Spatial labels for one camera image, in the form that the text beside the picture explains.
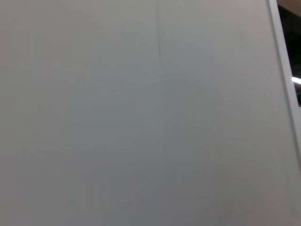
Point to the bright ceiling light strip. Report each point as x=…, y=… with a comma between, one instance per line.
x=296, y=79

